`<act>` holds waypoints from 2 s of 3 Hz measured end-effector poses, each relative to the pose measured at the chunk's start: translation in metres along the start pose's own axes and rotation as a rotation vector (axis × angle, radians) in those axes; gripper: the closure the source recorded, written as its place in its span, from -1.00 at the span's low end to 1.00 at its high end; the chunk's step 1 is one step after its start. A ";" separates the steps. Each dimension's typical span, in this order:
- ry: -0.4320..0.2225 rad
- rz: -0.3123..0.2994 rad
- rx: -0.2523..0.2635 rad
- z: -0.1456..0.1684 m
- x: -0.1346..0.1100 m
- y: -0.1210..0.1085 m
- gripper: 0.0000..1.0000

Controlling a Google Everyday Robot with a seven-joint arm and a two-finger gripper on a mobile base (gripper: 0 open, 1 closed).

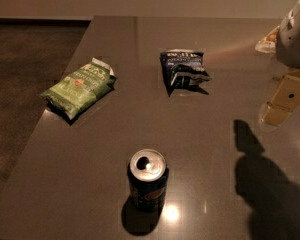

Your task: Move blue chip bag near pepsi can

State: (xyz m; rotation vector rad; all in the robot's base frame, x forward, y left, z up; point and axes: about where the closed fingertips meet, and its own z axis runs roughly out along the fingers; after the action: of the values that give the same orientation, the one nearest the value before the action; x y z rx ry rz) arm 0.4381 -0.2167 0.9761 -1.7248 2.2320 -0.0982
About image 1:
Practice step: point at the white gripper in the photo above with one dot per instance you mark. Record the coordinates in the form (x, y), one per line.
(295, 40)

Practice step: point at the blue chip bag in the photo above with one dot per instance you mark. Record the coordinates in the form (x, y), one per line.
(183, 69)

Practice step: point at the white snack bag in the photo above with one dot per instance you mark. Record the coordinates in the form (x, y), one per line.
(268, 43)

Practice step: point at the blue pepsi can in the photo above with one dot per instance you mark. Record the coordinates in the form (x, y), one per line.
(148, 176)

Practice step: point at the green chip bag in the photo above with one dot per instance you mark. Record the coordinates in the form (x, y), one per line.
(81, 88)

